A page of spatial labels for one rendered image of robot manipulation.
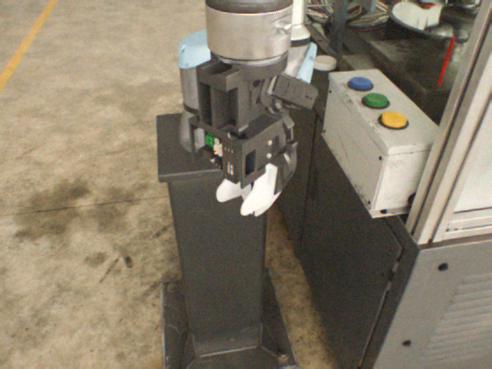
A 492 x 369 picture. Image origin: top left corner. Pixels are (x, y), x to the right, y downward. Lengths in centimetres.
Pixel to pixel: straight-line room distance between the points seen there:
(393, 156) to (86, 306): 123
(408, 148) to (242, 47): 40
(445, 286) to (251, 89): 64
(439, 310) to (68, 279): 128
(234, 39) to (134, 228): 152
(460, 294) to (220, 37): 75
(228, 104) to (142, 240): 141
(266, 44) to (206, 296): 89
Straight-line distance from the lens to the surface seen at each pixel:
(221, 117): 39
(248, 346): 141
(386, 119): 72
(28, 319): 166
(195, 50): 79
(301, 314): 151
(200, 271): 107
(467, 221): 76
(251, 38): 35
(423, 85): 101
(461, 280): 92
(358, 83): 83
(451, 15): 112
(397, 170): 71
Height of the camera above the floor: 125
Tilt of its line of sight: 39 degrees down
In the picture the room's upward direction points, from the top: straight up
